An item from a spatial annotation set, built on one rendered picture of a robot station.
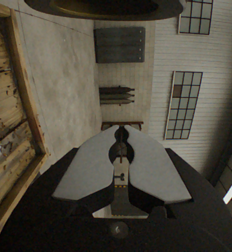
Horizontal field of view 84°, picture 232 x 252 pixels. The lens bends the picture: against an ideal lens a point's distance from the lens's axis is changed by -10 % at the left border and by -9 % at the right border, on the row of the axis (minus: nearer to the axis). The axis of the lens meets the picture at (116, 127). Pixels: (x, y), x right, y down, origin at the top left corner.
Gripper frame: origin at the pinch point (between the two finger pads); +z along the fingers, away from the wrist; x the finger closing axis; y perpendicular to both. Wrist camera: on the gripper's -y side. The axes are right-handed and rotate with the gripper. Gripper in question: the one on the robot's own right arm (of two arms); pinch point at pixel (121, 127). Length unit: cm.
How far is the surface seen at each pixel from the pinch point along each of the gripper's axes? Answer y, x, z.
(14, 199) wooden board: 13.7, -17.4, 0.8
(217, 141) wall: 445, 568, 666
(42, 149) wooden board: 12.6, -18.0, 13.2
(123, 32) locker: -88, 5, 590
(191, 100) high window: 194, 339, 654
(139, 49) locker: -27, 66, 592
